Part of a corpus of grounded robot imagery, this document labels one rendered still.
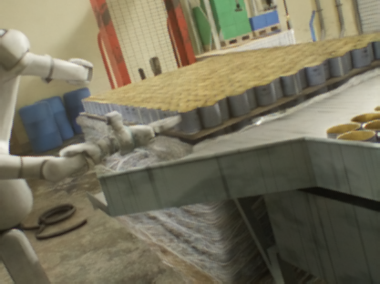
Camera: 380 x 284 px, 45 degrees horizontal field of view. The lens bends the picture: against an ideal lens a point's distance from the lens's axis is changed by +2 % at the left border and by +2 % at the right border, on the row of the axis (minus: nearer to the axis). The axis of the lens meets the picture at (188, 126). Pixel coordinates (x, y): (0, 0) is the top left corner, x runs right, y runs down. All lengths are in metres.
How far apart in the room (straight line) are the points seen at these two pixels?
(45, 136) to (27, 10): 2.87
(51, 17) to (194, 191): 9.74
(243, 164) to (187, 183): 0.14
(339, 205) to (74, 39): 9.90
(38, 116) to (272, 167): 8.32
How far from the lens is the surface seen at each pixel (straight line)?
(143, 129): 1.38
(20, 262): 1.55
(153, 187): 1.03
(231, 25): 10.82
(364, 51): 1.92
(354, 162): 0.86
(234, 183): 0.97
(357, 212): 0.95
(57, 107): 9.82
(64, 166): 1.31
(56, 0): 10.71
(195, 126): 1.49
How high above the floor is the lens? 1.43
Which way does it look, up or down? 11 degrees down
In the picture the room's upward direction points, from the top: 16 degrees counter-clockwise
